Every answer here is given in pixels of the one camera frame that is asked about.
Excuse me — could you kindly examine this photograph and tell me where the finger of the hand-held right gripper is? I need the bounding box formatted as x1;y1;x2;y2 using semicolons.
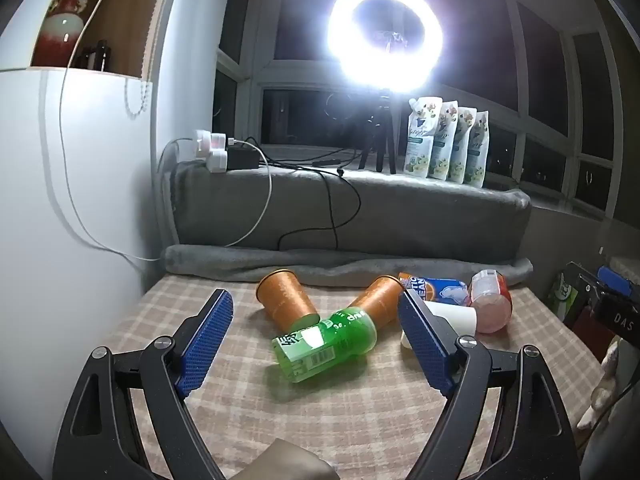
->
596;266;633;298

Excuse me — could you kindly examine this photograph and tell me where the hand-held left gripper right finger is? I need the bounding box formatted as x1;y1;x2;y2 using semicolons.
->
397;290;581;480

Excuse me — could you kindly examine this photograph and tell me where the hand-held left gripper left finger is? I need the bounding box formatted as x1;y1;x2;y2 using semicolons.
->
52;288;234;480

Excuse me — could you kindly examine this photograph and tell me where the green plastic bottle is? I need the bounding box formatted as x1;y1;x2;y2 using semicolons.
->
271;307;377;385

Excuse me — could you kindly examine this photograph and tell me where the white paper cup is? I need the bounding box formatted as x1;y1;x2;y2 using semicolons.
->
401;301;479;350

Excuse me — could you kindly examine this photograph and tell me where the orange paper cup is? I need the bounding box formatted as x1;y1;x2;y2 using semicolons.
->
256;270;321;335
348;275;405;333

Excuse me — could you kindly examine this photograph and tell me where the green box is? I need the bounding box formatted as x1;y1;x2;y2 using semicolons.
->
545;264;583;321

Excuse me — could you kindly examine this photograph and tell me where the cream plush toy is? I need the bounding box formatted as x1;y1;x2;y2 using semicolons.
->
577;337;640;431

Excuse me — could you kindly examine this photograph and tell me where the beige checkered sheet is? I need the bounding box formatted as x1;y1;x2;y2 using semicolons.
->
75;275;606;480

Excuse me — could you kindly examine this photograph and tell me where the grey blanket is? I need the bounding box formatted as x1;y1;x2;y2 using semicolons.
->
162;162;533;288

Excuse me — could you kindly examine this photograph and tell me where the brown soft object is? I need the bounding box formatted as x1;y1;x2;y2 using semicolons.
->
235;439;341;480

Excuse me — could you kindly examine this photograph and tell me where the white green refill pouch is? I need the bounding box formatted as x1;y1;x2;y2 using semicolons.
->
429;101;460;181
465;110;490;188
450;106;477;183
404;96;445;178

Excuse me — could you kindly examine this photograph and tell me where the black power strip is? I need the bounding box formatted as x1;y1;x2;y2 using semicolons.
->
225;147;262;171

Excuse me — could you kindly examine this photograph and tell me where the white cabinet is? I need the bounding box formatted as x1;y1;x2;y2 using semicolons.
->
0;0;238;461

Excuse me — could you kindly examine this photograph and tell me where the black tripod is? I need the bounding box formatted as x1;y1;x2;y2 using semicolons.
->
357;87;398;175

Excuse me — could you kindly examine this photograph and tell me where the dark jar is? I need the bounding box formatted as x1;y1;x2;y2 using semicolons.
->
80;39;112;72

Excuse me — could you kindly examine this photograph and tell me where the red ceramic vase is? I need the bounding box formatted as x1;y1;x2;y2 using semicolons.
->
31;0;103;68

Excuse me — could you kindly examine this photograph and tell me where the black cable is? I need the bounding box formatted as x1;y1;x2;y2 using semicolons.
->
240;137;362;252

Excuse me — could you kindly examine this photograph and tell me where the short white cable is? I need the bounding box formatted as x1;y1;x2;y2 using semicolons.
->
222;137;273;248

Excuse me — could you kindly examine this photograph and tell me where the white bead chain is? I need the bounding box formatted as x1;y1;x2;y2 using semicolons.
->
122;79;151;117

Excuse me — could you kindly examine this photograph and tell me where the long white cable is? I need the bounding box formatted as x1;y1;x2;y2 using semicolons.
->
59;0;163;262

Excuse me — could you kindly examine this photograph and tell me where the window frame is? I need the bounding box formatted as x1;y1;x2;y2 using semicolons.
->
215;0;640;221

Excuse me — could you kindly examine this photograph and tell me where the ring light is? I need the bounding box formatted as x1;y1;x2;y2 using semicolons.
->
327;0;445;93

